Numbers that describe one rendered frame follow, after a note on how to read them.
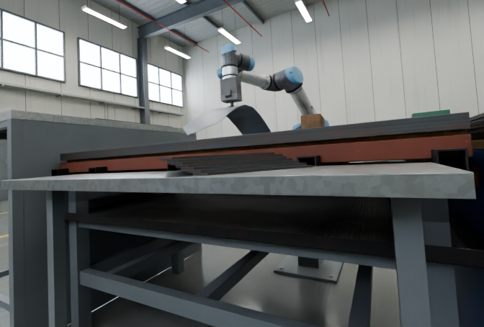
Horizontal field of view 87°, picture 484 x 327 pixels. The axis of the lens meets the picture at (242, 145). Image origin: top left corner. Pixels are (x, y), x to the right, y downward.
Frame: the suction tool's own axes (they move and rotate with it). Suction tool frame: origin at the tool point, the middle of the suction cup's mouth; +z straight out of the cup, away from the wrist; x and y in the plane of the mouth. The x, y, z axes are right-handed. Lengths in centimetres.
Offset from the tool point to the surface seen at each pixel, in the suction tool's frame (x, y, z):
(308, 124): -32, 39, 13
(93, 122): -9, -83, -3
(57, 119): -27, -84, -2
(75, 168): -30, -69, 23
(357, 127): -42, 52, 17
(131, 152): -33.7, -30.2, 17.7
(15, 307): -46, -87, 81
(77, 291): -29, -71, 80
